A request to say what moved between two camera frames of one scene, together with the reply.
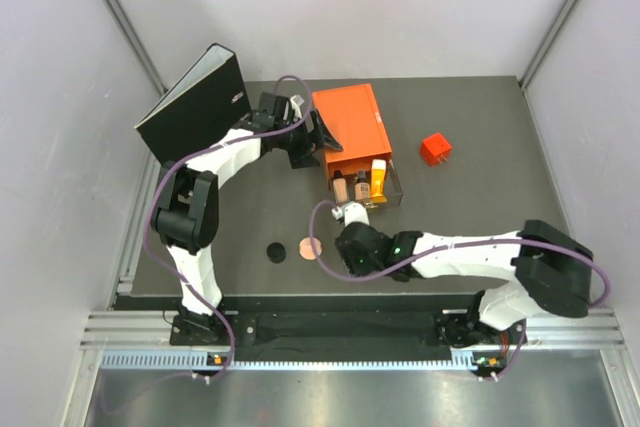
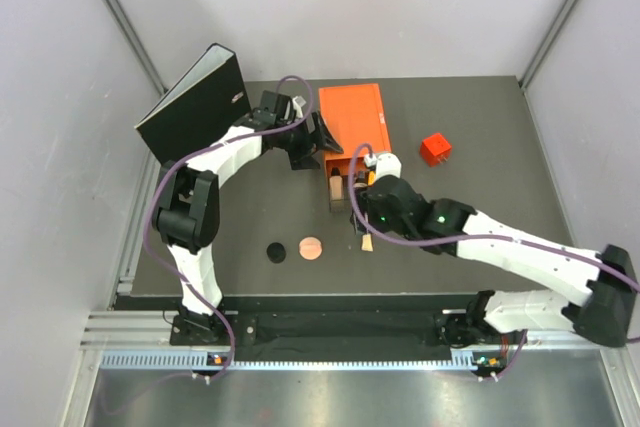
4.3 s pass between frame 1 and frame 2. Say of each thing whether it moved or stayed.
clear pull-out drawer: stayed
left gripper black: stayed
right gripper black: moved
